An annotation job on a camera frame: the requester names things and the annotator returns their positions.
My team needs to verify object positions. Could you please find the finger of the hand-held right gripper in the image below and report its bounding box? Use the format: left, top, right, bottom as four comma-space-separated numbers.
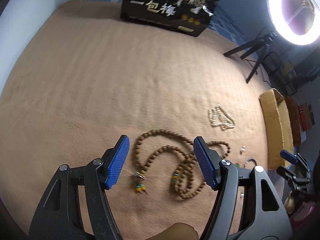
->
276, 166, 311, 185
280, 149, 311, 173

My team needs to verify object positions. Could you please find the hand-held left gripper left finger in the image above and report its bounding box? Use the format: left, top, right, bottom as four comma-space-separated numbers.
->
29, 134, 130, 240

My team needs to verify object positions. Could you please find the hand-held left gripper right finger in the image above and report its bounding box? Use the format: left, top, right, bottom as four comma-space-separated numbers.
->
193, 136, 294, 240

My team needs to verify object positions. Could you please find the cardboard box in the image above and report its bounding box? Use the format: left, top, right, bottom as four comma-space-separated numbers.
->
259, 88, 294, 170

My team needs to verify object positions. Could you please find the white bead necklace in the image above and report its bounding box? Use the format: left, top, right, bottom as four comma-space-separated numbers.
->
208, 104, 237, 131

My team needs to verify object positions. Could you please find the brown wooden bead necklace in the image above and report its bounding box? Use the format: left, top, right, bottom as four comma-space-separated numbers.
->
132, 129, 231, 200

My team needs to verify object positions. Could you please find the brown wooden box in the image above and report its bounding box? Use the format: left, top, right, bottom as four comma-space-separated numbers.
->
299, 103, 314, 131

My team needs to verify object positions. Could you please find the brown smooth object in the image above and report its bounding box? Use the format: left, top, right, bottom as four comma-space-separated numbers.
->
150, 222, 199, 240

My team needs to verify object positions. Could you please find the yellow box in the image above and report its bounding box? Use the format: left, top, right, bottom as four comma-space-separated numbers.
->
282, 62, 297, 80

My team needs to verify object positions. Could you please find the black tripod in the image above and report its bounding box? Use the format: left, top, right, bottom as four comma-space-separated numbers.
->
223, 31, 277, 84

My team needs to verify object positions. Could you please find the blue patterned sheet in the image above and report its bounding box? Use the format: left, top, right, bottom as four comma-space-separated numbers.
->
82, 0, 251, 48

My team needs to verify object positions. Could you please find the black printed bag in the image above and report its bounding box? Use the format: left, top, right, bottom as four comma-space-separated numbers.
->
119, 0, 223, 38

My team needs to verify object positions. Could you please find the ring light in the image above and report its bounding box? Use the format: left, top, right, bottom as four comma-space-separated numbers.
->
267, 0, 320, 46

